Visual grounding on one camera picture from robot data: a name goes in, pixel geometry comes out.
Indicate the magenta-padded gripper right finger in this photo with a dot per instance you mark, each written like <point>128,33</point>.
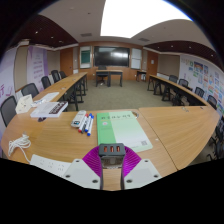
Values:
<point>143,174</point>

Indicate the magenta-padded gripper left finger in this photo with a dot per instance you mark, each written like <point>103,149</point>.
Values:
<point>81,175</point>

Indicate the grey charger with orange ports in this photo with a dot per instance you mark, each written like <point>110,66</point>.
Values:
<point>111,155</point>

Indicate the white power strip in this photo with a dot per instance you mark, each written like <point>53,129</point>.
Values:
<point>50,164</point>

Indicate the green booklet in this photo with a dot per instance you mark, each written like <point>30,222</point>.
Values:
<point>123,131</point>

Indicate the blue whiteboard marker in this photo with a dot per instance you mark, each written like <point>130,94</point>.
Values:
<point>88,123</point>
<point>90,127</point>

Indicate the black whiteboard marker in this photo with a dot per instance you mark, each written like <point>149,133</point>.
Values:
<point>85,126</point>

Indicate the red whiteboard marker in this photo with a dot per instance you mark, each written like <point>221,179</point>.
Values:
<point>82,125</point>

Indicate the white book with dark print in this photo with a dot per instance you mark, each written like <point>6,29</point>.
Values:
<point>46,110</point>

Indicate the white paper sheets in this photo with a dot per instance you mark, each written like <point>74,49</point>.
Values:
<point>50,96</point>

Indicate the long wooden table row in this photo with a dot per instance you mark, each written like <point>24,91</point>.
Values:
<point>173,88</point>
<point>66,83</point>

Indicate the white cardboard box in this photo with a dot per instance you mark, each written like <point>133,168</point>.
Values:
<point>24,104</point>

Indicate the group of black mesh chairs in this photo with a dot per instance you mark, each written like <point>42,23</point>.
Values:
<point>8,110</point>
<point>213,100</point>

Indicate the black office chair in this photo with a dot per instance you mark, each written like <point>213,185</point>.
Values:
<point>101,76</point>

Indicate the small dark side desk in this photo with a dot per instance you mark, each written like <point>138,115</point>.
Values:
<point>141,72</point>

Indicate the dark wooden teacher desk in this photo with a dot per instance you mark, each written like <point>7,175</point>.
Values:
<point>113,72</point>

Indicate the brown wooden door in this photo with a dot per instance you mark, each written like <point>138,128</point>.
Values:
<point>152,65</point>
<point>66,61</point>

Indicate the plain white whiteboard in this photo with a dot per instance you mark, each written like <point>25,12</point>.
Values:
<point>136,58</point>

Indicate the whiteboard with green sheet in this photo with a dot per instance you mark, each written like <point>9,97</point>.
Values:
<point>85,57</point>

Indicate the bright ceiling light panel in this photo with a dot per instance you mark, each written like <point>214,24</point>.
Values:
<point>140,16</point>

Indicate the group of colourful wall posters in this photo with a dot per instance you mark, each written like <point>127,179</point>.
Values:
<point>203,75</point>

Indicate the narrow purple wall banner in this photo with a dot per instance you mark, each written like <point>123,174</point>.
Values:
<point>37,66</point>

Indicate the black wall television screen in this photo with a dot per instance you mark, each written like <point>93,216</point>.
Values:
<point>111,56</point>

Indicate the large purple white wall banner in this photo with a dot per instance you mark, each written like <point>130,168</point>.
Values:
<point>6,76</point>

